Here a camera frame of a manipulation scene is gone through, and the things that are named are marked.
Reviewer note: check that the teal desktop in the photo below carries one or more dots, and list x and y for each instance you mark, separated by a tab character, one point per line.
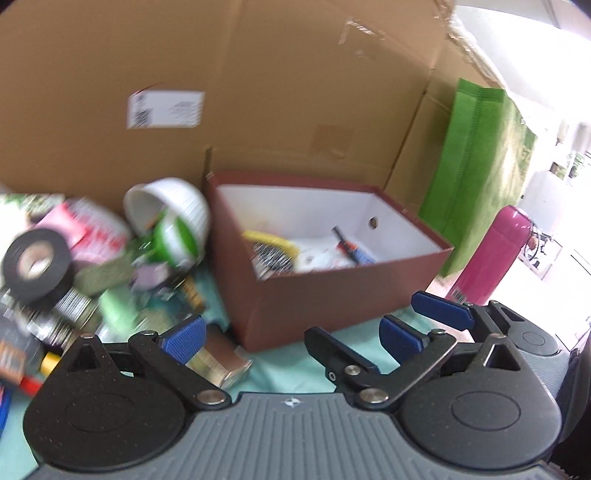
286	369

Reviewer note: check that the yellow and red marker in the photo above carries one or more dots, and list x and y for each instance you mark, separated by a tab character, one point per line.
41	371

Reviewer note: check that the blue orange pen tool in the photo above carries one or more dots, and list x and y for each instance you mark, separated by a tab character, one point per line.
351	247

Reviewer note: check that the black tape roll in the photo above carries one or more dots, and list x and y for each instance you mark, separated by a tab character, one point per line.
55	272

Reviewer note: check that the pink and red packet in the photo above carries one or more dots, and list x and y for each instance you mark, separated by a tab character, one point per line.
92	230

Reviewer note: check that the white paper sheet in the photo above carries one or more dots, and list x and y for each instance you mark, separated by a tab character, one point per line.
318	258

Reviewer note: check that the orange and black packet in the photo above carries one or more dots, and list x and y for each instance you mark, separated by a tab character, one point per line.
11	355

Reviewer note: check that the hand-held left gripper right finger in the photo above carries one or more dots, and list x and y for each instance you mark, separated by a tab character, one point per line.
401	334

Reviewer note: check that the green and white cup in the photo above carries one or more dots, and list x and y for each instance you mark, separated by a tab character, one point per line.
178	235

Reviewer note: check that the pink thermos bottle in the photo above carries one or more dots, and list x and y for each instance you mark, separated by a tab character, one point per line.
494	254

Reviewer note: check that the white shipping label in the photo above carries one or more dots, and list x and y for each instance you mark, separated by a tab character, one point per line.
166	110

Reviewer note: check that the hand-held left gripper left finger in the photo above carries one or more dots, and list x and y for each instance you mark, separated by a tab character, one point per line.
184	334

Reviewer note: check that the green fabric bag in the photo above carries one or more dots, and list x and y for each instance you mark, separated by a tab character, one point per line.
480	161

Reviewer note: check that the white ribbed bowl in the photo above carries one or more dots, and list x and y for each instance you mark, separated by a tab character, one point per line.
180	198

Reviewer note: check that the light green packet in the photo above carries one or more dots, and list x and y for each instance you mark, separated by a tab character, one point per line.
117	311

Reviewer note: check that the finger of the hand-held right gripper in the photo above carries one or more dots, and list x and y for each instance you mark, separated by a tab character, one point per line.
323	346
438	307

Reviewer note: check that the dark green speckled packet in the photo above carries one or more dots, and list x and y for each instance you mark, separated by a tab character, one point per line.
106	274

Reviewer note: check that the maroon cardboard box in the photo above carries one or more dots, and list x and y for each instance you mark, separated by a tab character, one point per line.
323	300

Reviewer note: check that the large brown cardboard sheet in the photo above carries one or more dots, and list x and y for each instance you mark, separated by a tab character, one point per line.
277	69

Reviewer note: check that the dark striped packet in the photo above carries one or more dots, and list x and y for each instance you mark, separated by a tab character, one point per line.
64	314

